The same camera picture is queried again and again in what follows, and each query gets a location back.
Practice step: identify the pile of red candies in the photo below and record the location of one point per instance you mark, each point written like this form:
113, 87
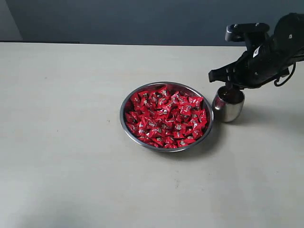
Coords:
166, 118

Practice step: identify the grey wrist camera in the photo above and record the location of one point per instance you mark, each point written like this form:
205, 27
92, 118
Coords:
253, 34

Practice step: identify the steel cup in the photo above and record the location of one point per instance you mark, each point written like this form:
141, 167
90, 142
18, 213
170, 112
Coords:
227, 104

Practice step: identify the steel bowl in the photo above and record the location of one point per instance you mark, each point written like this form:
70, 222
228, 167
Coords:
166, 145

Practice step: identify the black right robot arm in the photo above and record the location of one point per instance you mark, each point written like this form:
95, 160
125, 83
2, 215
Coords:
290, 24

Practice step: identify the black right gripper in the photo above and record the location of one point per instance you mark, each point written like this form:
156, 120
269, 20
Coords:
274, 60

